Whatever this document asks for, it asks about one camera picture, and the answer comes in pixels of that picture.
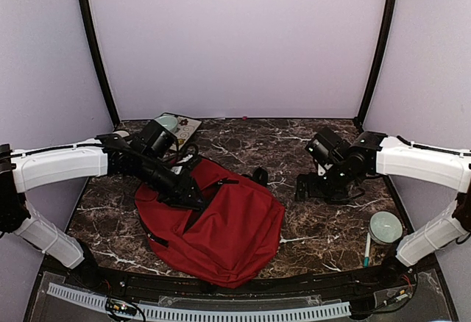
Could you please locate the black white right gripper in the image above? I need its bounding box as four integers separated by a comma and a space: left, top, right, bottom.
296, 162, 353, 204

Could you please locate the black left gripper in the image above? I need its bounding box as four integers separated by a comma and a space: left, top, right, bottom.
135, 153, 208, 210

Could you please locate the white teal marker pen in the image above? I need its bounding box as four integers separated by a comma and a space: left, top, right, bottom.
363, 232, 371, 268

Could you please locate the red student backpack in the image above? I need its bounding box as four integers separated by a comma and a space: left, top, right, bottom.
135, 156, 285, 288

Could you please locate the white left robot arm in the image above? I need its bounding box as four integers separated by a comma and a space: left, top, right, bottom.
1, 121, 206, 290

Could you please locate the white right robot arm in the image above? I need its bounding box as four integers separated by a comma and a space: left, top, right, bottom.
294, 127, 470, 288

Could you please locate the light green ceramic bowl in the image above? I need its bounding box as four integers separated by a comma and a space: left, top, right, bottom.
154, 115, 179, 133

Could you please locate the white mug with coral print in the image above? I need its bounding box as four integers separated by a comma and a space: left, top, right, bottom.
113, 130, 130, 138

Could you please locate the square floral ceramic plate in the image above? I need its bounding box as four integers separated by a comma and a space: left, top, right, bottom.
162, 112, 202, 146

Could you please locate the round glass jar lid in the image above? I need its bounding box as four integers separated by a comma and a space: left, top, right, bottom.
369, 211, 403, 245

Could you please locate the black front frame rail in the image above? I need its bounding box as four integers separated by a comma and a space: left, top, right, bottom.
21, 251, 461, 322

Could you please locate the grey slotted cable duct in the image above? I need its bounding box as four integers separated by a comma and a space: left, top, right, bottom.
46, 283, 351, 321

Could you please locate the black left frame post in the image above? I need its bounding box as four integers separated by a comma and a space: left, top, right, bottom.
78, 0, 121, 126

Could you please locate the black frame post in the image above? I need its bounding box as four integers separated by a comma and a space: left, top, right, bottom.
353, 0, 396, 130
78, 0, 121, 126

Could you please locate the black right frame post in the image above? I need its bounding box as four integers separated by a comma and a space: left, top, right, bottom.
353, 0, 396, 130

